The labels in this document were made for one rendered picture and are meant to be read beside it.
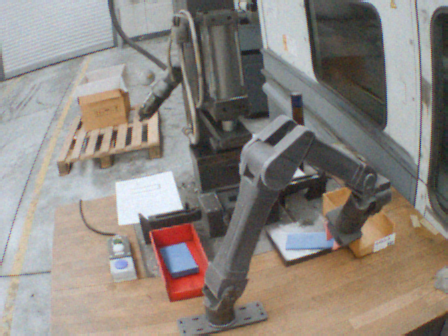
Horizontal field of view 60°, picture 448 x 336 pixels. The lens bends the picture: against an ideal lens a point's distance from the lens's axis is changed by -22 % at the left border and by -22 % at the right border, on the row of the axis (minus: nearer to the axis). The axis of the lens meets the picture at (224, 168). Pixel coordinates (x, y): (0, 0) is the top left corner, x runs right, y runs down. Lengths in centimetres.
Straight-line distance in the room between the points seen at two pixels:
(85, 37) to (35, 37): 136
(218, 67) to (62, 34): 942
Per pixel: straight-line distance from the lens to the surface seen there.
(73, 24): 1042
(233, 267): 91
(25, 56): 1076
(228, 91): 117
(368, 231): 129
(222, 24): 113
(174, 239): 131
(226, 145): 120
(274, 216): 134
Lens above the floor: 165
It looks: 26 degrees down
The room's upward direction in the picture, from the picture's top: 7 degrees counter-clockwise
